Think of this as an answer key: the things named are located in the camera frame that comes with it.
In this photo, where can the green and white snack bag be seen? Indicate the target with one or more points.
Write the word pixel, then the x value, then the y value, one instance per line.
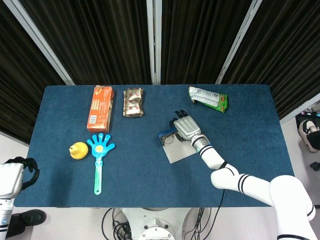
pixel 208 98

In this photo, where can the blue rectangular box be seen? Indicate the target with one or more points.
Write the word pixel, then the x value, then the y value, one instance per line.
pixel 178 152

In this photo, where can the orange carton box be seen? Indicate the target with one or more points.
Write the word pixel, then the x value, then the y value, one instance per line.
pixel 100 110

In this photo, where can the black shoe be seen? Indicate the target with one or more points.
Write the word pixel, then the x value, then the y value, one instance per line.
pixel 32 217

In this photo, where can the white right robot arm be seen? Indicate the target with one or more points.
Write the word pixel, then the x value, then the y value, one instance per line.
pixel 250 186

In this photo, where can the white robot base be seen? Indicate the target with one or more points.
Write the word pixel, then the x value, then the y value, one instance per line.
pixel 156 222

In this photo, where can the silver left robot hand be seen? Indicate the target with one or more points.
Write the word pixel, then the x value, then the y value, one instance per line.
pixel 10 180

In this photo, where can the small black object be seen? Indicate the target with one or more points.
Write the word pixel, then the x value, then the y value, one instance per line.
pixel 315 166

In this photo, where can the yellow pear toy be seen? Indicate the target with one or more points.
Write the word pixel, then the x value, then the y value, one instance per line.
pixel 78 151

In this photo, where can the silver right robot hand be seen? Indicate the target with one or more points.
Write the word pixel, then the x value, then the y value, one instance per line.
pixel 187 127

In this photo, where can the beige snack wrapper pack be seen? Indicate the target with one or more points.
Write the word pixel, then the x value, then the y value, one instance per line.
pixel 133 102

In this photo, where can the blue hand clapper toy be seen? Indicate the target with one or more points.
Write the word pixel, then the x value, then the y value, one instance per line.
pixel 100 148

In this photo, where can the dark ribbed partition panel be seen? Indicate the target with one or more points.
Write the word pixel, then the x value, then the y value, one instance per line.
pixel 200 37
pixel 100 37
pixel 20 75
pixel 287 50

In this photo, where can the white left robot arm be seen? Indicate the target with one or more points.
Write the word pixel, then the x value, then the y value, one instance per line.
pixel 4 215

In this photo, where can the white and black sneaker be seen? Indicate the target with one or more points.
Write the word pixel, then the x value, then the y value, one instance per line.
pixel 308 130

